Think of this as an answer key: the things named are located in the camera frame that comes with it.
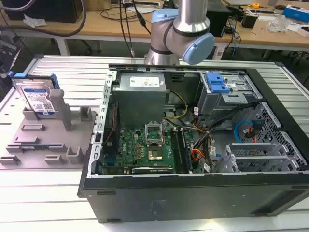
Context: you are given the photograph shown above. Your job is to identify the silver disk bay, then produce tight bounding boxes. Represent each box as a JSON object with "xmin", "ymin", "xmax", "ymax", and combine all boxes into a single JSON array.
[{"xmin": 216, "ymin": 142, "xmax": 304, "ymax": 173}]

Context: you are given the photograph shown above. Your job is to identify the hard disk in blue carrier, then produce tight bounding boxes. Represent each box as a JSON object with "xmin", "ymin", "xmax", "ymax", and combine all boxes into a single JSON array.
[{"xmin": 8, "ymin": 71, "xmax": 59, "ymax": 119}]

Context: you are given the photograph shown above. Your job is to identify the CPU socket with open cover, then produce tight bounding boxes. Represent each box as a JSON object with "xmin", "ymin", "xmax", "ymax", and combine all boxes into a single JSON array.
[{"xmin": 144, "ymin": 122, "xmax": 166, "ymax": 147}]

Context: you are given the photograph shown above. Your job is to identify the grey power supply unit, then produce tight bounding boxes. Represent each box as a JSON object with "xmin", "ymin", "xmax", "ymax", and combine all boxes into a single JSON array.
[{"xmin": 111, "ymin": 73, "xmax": 168, "ymax": 128}]

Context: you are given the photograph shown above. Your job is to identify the green motherboard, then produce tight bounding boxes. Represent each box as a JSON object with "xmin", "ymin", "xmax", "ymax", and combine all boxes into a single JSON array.
[{"xmin": 102, "ymin": 127, "xmax": 194, "ymax": 175}]

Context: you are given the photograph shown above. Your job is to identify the black RAM slots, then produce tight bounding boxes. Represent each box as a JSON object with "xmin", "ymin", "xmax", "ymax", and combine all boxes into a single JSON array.
[{"xmin": 170, "ymin": 127, "xmax": 194, "ymax": 174}]

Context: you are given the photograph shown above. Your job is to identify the blue drive bay latch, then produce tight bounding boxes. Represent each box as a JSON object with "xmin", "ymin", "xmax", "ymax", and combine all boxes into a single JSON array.
[{"xmin": 205, "ymin": 72, "xmax": 230, "ymax": 94}]

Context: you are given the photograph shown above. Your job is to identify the silver optical drive cage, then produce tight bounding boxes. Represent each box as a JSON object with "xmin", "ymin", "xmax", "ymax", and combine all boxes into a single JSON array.
[{"xmin": 196, "ymin": 72, "xmax": 263, "ymax": 116}]

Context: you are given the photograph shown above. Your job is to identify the black open PC case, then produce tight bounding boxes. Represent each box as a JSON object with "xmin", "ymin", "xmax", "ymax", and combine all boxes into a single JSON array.
[{"xmin": 77, "ymin": 63, "xmax": 309, "ymax": 224}]

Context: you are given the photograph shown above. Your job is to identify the wooden desk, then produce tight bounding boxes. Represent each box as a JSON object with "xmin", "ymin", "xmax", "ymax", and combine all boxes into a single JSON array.
[{"xmin": 0, "ymin": 4, "xmax": 309, "ymax": 58}]

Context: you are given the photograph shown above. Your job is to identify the grey parts rack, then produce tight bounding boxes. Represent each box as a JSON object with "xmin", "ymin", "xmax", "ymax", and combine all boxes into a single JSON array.
[{"xmin": 0, "ymin": 88, "xmax": 99, "ymax": 169}]

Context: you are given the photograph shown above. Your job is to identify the black computer under desk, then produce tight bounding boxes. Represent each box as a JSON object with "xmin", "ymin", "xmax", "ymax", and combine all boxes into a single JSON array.
[{"xmin": 206, "ymin": 5, "xmax": 233, "ymax": 38}]

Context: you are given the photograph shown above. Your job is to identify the RAM stick in rack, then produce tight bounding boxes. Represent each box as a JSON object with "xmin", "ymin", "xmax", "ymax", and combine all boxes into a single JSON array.
[{"xmin": 20, "ymin": 144, "xmax": 51, "ymax": 150}]

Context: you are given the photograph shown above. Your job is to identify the black box on desk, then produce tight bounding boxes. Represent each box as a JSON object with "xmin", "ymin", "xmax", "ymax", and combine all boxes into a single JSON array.
[{"xmin": 4, "ymin": 0, "xmax": 83, "ymax": 24}]

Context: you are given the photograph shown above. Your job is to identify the crumpled clear plastic bag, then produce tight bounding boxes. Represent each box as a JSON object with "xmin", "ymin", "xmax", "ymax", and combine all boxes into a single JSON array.
[{"xmin": 268, "ymin": 16, "xmax": 293, "ymax": 33}]

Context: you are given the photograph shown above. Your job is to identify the blue cardboard box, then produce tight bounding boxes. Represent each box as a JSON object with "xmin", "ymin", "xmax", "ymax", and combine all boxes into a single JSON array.
[{"xmin": 281, "ymin": 5, "xmax": 309, "ymax": 24}]

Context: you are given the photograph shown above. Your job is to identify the yellow black power wire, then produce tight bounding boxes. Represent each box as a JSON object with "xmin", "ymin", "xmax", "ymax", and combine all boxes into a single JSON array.
[{"xmin": 164, "ymin": 89, "xmax": 189, "ymax": 120}]

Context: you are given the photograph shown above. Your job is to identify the orange wire bundle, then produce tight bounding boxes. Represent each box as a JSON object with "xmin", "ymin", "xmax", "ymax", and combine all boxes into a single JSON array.
[{"xmin": 190, "ymin": 136, "xmax": 216, "ymax": 163}]

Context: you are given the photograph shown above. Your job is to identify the blue SATA wire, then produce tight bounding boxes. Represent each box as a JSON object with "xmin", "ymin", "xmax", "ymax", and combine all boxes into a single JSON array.
[{"xmin": 234, "ymin": 119, "xmax": 263, "ymax": 144}]

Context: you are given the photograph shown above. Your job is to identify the thin black hanging cable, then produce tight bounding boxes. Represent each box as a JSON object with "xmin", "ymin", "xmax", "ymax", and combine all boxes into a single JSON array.
[{"xmin": 118, "ymin": 0, "xmax": 135, "ymax": 57}]

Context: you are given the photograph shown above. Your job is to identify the blue hanging cable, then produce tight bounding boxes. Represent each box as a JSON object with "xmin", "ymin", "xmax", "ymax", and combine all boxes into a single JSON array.
[{"xmin": 231, "ymin": 20, "xmax": 241, "ymax": 58}]

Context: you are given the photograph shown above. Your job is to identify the thick black cable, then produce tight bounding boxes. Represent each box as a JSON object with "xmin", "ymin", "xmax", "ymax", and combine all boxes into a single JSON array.
[{"xmin": 0, "ymin": 0, "xmax": 87, "ymax": 38}]

